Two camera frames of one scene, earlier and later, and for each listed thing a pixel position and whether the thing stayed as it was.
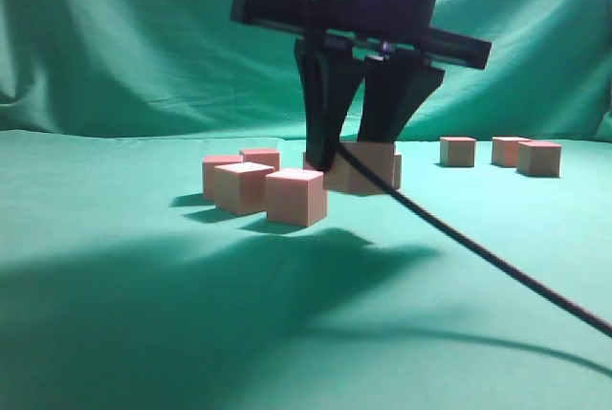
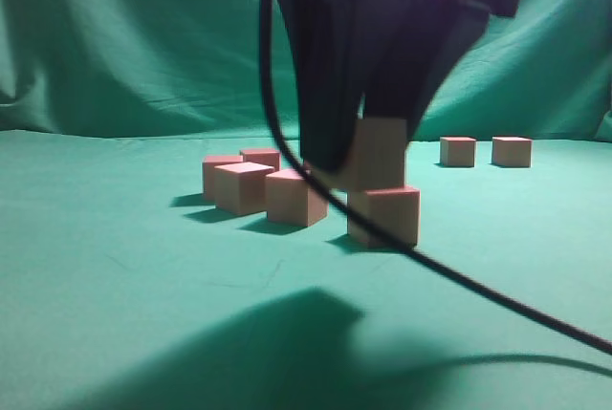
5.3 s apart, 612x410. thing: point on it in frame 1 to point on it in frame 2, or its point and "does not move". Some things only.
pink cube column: (296, 197) does not move
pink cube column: (346, 176) to (398, 208)
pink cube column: (240, 187) does not move
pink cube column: (267, 157) does not move
